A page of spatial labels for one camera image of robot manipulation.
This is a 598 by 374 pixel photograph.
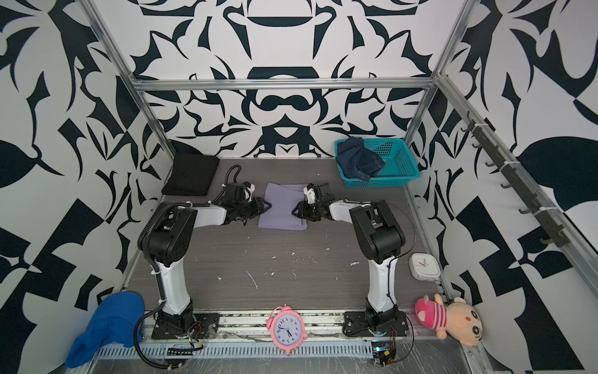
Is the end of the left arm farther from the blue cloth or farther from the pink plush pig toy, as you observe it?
the pink plush pig toy

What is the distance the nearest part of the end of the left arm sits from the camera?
0.83 metres

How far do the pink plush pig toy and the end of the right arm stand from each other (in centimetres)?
41

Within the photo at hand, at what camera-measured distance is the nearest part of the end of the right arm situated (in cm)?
79
